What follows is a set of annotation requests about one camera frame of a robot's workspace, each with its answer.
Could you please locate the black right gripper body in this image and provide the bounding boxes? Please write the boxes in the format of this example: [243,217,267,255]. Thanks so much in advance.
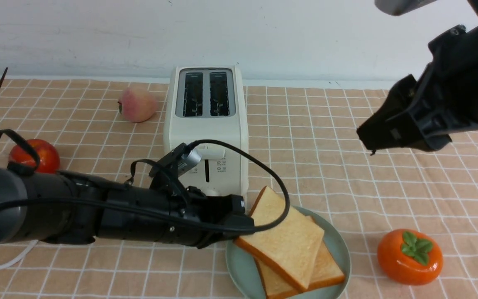
[356,25,478,153]

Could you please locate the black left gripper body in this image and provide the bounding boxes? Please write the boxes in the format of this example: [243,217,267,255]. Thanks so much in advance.
[149,143,255,248]

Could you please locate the toast slice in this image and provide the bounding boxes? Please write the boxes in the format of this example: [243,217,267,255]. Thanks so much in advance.
[261,216,345,299]
[234,207,324,293]

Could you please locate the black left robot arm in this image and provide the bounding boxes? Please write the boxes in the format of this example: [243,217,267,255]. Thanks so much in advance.
[0,144,255,248]

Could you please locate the light green plate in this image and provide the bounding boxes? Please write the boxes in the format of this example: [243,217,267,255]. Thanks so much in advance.
[226,206,352,299]

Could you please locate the white two-slot toaster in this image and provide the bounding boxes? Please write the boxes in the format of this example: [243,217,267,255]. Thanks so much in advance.
[163,66,249,196]

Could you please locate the pink peach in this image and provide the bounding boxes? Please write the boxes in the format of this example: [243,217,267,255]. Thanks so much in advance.
[117,87,158,123]

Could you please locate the orange checkered tablecloth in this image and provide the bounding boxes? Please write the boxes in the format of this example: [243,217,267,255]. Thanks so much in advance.
[0,79,478,299]

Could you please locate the red apple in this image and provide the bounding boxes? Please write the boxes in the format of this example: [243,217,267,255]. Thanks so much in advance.
[8,139,61,173]

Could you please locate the orange persimmon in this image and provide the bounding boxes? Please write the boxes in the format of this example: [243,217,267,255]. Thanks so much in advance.
[377,229,444,286]

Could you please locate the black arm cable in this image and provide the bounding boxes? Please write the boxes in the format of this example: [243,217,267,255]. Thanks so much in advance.
[0,129,290,233]

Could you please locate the white toaster power cable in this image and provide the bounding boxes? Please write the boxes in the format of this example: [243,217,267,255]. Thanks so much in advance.
[0,240,39,270]

